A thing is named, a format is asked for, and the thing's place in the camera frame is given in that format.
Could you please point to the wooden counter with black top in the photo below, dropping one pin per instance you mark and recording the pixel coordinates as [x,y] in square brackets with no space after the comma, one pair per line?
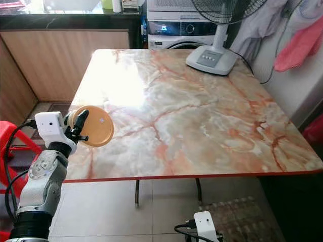
[65,60]

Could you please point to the red plastic stool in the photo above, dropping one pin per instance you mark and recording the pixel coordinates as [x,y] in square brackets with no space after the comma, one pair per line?
[7,133]

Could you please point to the black metal table leg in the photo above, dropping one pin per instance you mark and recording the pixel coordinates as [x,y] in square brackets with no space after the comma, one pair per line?
[137,191]
[198,189]

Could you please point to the grey standing fan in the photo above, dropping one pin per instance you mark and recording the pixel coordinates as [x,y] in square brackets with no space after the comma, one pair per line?
[212,59]

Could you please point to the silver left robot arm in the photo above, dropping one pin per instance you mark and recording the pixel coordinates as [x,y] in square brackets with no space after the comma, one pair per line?
[40,186]

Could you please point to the small white bottle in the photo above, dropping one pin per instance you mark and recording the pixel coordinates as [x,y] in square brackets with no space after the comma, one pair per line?
[117,6]

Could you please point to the grey hanging garment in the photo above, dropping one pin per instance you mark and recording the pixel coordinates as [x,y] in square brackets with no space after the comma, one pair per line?
[257,20]

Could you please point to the green cup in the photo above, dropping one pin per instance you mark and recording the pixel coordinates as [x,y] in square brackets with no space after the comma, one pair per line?
[106,4]

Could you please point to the brown floor mat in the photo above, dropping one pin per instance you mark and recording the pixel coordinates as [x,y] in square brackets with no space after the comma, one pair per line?
[45,107]

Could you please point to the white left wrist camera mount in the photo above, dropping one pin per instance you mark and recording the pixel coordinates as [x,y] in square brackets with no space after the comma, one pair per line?
[48,126]

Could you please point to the red hanging cloth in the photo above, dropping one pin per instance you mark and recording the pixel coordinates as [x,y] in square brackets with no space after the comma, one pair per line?
[298,48]

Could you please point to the white washing machine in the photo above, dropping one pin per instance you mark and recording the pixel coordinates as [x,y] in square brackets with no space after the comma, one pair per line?
[169,27]

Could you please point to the round orange plastic container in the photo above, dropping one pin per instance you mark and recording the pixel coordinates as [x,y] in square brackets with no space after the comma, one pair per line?
[100,126]

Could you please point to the grey patterned floor mat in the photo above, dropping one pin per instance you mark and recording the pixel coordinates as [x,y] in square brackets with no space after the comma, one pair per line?
[242,219]

